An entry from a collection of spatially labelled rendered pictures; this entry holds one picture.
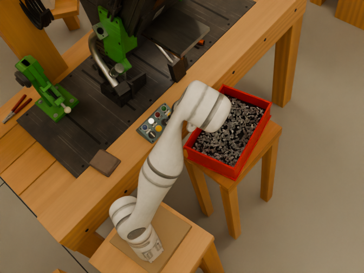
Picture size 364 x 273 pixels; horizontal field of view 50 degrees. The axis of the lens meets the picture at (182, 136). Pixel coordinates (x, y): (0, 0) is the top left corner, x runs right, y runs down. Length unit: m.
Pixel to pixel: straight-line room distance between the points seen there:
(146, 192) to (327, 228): 1.48
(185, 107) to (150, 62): 0.91
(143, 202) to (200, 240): 0.43
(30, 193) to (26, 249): 1.01
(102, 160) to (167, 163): 0.61
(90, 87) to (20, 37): 0.33
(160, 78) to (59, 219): 0.68
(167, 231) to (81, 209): 0.32
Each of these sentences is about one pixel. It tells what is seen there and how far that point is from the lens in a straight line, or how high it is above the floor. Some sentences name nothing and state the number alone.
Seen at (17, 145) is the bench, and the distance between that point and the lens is 1.76.
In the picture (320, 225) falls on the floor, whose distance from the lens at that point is 2.31.
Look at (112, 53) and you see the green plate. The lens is 1.54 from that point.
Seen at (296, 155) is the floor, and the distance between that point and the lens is 2.45.
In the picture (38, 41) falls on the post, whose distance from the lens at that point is 1.73.
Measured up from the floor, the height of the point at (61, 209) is 0.90.
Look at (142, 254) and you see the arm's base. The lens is 1.31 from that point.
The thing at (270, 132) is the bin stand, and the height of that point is 0.80.
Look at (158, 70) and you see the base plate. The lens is 1.69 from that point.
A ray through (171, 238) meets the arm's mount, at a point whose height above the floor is 0.87.
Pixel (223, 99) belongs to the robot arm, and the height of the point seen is 1.49.
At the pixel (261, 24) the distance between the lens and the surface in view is 1.80.
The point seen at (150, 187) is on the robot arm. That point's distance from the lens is 0.97.
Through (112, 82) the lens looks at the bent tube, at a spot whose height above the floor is 1.00.
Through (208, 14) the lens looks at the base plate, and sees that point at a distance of 1.86.
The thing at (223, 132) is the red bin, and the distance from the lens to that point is 1.49.
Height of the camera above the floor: 2.19
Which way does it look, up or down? 60 degrees down
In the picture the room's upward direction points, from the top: 18 degrees counter-clockwise
